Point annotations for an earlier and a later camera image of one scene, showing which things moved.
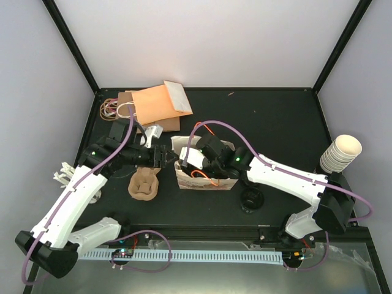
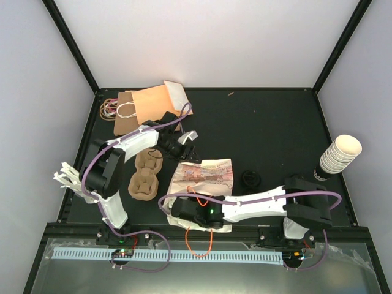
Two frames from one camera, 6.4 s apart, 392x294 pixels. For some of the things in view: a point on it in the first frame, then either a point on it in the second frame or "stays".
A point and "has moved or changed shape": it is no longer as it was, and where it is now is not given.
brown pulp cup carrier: (143, 184) stays
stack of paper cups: (341, 152) stays
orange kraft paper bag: (160, 103) stays
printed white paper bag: (187, 181) has moved or changed shape
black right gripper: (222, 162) to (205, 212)
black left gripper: (160, 162) to (187, 157)
